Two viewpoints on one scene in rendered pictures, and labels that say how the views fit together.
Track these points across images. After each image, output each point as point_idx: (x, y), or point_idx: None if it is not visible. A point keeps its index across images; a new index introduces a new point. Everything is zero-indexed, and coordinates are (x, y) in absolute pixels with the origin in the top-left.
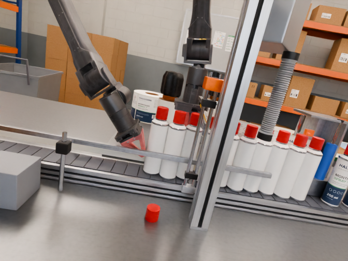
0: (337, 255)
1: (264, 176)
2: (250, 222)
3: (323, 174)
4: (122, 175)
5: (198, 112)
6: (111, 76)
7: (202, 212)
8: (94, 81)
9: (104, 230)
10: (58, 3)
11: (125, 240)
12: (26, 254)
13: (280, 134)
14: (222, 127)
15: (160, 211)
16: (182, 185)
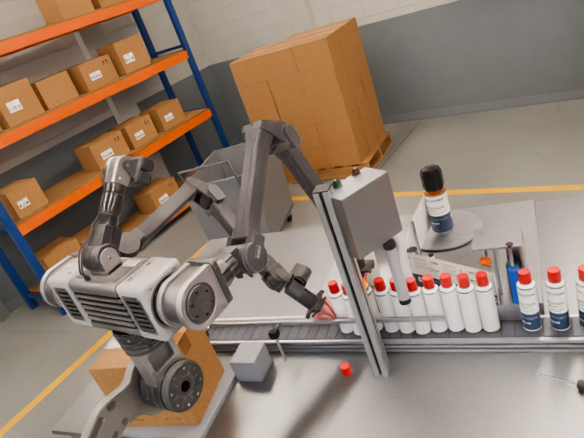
0: (505, 384)
1: (437, 320)
2: (435, 362)
3: (518, 298)
4: (324, 340)
5: (363, 275)
6: (284, 273)
7: (378, 365)
8: (274, 283)
9: (314, 388)
10: (231, 232)
11: (326, 393)
12: (272, 408)
13: (440, 280)
14: (356, 311)
15: (355, 365)
16: None
